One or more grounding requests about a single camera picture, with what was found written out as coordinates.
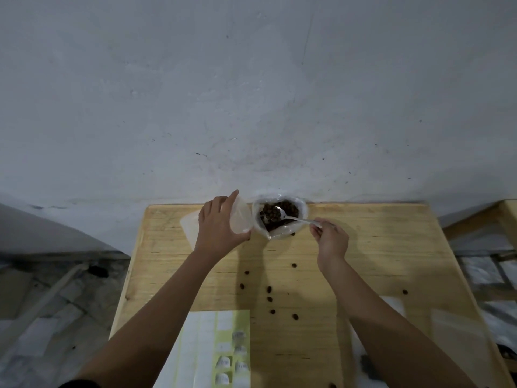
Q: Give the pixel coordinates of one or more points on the person's black shirt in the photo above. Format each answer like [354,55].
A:
[80,384]

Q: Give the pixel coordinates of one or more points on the wooden stick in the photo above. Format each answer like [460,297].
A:
[36,307]

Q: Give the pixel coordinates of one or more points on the small translucent plastic bag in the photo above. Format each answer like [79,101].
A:
[241,218]
[357,347]

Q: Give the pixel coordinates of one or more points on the person's right forearm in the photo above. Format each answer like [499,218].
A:
[387,327]

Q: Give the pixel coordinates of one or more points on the small black floor object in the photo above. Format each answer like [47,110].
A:
[507,351]

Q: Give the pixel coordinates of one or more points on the light wooden side table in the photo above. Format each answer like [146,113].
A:
[509,214]

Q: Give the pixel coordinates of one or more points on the person's right hand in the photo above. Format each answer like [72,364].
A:
[333,246]

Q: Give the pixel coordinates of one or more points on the large clear plastic bag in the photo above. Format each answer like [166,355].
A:
[301,202]

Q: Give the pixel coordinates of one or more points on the person's left forearm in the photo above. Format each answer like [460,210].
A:
[153,319]

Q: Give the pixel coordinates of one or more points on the person's left hand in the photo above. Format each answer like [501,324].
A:
[216,234]

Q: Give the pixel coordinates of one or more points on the pale yellow label sheet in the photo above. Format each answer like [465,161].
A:
[202,339]

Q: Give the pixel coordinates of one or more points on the metal spoon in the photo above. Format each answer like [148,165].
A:
[297,219]

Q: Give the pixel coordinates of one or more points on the stack of clear pouches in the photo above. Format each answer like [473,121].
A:
[460,347]

